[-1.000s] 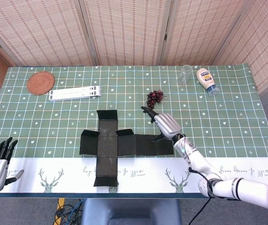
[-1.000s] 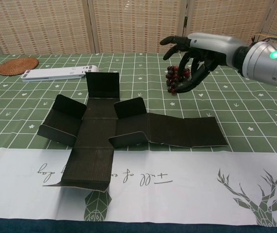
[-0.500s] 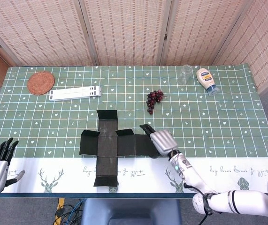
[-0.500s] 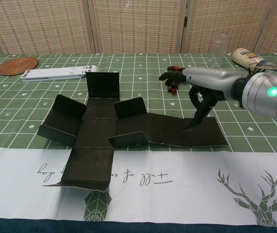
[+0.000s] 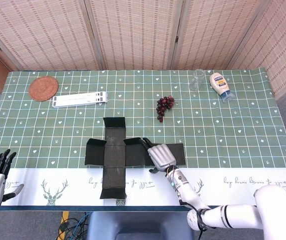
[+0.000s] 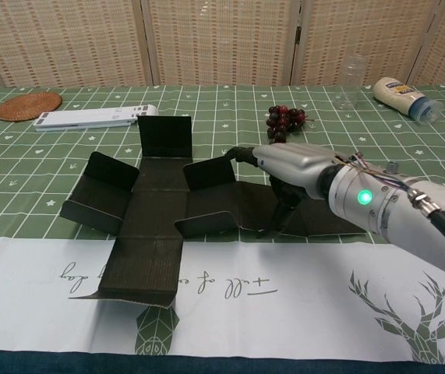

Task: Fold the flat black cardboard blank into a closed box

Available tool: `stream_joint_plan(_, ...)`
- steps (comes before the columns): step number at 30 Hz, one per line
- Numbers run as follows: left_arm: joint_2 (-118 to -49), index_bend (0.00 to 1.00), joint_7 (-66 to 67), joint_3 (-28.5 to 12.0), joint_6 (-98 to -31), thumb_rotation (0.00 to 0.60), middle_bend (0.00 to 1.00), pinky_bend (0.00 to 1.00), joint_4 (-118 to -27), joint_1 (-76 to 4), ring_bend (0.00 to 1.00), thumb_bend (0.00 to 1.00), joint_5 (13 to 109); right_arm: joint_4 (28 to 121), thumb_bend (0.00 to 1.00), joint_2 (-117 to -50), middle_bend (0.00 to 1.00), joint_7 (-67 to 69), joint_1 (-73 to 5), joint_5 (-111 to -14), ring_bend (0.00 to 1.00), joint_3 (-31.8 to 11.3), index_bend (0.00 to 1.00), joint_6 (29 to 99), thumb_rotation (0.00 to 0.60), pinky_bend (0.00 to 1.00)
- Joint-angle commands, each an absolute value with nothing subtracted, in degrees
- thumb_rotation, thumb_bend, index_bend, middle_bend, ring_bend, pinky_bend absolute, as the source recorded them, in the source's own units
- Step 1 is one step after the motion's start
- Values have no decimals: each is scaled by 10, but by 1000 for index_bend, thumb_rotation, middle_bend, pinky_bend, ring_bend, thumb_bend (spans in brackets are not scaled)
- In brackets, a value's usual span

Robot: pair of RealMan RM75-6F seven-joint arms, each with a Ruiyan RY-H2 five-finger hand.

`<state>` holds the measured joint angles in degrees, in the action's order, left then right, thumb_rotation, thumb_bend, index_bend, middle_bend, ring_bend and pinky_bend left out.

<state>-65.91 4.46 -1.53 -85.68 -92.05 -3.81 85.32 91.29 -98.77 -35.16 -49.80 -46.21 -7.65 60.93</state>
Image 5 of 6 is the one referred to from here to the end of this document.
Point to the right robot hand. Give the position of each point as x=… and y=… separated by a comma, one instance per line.
x=161, y=156

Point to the black paper box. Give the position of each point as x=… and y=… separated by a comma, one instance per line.
x=114, y=155

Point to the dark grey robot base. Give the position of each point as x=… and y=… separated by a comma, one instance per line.
x=137, y=225

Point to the white folding stand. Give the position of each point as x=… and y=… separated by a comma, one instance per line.
x=80, y=99

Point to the bamboo folding screen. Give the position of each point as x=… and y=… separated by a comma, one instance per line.
x=132, y=32

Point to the dark red grape bunch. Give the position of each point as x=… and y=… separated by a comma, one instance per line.
x=164, y=105

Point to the green checked tablecloth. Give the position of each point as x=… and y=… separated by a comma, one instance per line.
x=220, y=130

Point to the clear plastic jar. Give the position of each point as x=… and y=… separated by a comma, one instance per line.
x=195, y=81

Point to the mayonnaise squeeze bottle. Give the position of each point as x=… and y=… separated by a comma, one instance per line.
x=220, y=83

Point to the round woven rattan coaster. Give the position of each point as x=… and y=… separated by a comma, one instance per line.
x=43, y=88

